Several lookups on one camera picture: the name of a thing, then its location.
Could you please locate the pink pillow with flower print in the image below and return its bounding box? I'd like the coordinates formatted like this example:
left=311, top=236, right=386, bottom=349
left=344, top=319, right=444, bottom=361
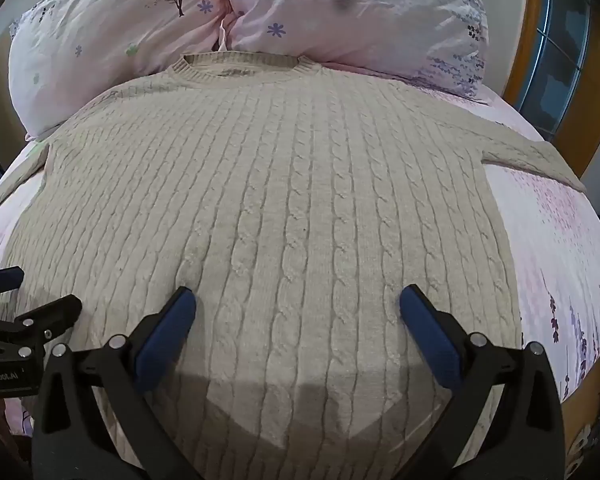
left=222, top=0, right=490, bottom=99

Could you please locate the pink pillow with tree print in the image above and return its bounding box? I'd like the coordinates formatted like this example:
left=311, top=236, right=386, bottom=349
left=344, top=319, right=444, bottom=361
left=8, top=0, right=231, bottom=137

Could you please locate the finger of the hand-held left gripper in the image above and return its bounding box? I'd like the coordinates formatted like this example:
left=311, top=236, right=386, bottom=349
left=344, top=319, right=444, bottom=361
left=0, top=266, right=25, bottom=297
left=0, top=294, right=83, bottom=356

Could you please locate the wooden-framed window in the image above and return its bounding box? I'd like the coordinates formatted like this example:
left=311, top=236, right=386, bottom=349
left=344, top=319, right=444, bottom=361
left=500, top=0, right=600, bottom=181

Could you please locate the window with metal bars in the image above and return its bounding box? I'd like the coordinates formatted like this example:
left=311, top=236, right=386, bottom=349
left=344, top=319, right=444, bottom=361
left=528, top=0, right=594, bottom=136

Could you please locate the pink floral bed sheet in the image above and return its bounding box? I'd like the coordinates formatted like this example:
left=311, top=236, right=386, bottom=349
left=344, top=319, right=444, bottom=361
left=0, top=65, right=600, bottom=480

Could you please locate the beige cable-knit sweater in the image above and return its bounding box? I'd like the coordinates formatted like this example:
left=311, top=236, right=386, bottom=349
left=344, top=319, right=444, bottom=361
left=0, top=53, right=587, bottom=480

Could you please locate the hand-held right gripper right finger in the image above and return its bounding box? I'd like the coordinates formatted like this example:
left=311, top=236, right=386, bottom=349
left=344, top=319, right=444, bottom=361
left=399, top=284, right=567, bottom=480

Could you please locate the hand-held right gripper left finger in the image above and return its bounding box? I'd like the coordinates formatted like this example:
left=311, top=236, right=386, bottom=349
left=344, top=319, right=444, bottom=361
left=32, top=286, right=204, bottom=480

